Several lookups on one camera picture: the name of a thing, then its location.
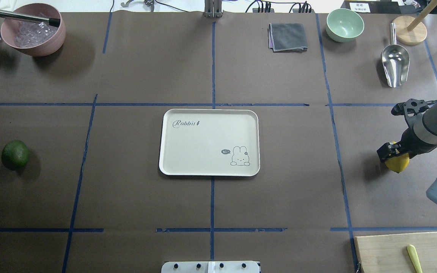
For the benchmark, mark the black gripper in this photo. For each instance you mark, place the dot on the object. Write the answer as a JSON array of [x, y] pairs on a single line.
[[407, 138]]

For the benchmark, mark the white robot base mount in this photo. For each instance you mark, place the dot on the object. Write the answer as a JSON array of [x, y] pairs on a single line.
[[241, 266]]

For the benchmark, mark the steel scoop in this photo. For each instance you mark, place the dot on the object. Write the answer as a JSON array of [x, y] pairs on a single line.
[[395, 60]]

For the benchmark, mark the yellow plastic knife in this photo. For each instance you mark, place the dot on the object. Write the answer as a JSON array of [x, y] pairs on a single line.
[[412, 252]]

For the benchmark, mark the beige rabbit tray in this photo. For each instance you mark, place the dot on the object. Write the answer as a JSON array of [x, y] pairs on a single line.
[[210, 142]]

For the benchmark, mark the wooden cutting board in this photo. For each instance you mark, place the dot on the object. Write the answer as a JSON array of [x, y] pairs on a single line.
[[389, 253]]

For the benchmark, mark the yellow lemon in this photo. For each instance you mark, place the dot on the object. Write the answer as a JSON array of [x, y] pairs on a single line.
[[398, 164]]

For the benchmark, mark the grey folded cloth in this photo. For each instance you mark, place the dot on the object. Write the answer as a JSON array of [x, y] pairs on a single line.
[[284, 37]]

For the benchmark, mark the pink bowl with ice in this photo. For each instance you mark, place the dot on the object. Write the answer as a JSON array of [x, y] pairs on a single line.
[[34, 38]]

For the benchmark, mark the green lime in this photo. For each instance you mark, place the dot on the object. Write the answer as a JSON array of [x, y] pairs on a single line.
[[15, 155]]

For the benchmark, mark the mint green bowl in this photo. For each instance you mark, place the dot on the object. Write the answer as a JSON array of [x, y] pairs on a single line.
[[344, 25]]

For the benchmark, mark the metal muddler stick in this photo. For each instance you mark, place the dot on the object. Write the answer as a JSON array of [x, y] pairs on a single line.
[[54, 22]]

